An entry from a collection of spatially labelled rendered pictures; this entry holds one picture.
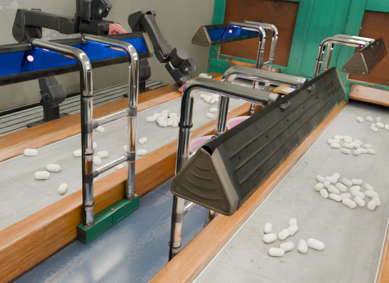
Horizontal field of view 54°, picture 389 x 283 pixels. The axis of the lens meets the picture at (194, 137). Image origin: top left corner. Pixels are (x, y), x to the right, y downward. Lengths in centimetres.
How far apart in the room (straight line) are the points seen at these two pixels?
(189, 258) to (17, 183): 53
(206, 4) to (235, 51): 97
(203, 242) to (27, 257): 36
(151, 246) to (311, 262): 36
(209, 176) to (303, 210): 67
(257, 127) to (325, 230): 55
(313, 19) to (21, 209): 167
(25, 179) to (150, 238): 37
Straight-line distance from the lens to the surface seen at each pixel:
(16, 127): 166
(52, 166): 113
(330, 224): 104
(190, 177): 42
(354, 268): 92
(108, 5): 138
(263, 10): 224
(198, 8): 325
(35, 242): 89
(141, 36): 117
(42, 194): 104
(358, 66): 132
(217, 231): 87
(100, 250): 95
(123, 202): 104
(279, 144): 54
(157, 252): 94
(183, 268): 77
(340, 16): 212
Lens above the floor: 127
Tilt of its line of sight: 22 degrees down
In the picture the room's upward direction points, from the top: 6 degrees clockwise
